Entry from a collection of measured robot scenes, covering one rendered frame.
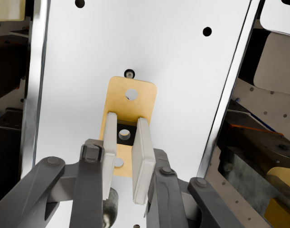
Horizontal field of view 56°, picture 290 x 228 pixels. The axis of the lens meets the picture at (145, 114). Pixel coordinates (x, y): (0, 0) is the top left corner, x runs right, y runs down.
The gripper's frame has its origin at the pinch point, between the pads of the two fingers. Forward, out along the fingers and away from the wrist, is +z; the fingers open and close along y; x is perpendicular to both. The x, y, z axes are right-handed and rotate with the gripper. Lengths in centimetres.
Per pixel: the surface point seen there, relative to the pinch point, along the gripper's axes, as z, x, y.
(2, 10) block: 6.3, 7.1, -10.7
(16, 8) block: 9.3, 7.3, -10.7
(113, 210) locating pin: 8.5, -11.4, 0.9
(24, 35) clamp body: 31.1, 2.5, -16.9
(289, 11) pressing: 12.0, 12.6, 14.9
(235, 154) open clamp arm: 11.4, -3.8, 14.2
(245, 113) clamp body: 29.4, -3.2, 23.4
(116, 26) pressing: 12.1, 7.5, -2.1
